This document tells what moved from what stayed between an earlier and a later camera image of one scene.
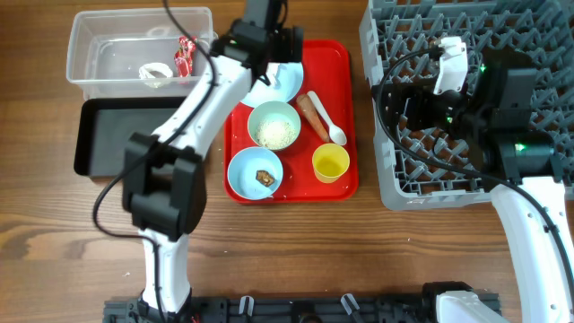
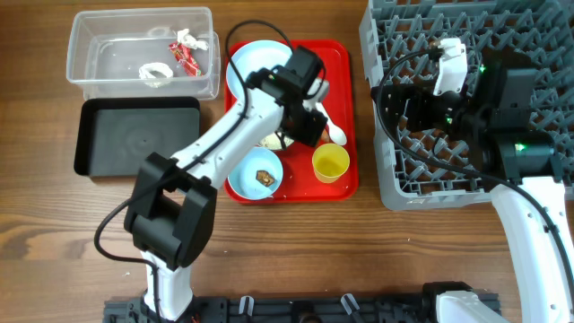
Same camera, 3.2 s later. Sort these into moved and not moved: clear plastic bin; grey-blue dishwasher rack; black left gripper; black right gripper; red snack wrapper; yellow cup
Moved: black left gripper; red snack wrapper
Not moved: black right gripper; clear plastic bin; grey-blue dishwasher rack; yellow cup
